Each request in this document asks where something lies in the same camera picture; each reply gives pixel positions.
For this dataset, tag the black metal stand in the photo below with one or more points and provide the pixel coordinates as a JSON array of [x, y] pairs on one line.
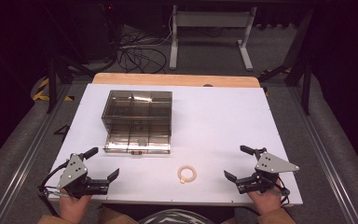
[[306, 84], [52, 84]]

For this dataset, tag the yellow black hazard tape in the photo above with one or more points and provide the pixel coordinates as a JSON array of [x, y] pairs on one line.
[[42, 90]]

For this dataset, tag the person's left hand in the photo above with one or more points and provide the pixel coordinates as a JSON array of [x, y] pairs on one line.
[[73, 207]]

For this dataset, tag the white metal stand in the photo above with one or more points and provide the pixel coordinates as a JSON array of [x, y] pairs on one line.
[[211, 18]]

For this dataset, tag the aluminium floor rail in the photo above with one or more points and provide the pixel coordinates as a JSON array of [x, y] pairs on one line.
[[28, 155], [326, 155]]

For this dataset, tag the smoky transparent drawer box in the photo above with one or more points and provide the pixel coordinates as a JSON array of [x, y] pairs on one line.
[[136, 119]]

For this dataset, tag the person's striped clothing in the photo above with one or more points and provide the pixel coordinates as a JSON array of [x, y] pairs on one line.
[[175, 217]]

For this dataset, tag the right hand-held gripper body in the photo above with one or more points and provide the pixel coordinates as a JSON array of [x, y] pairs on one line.
[[270, 166]]

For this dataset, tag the person's right hand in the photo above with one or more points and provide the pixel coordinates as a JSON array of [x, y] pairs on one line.
[[264, 202]]

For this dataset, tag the small black bracket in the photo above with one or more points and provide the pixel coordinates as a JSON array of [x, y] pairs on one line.
[[62, 130]]

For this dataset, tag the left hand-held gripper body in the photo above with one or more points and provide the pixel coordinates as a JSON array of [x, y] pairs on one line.
[[73, 174]]

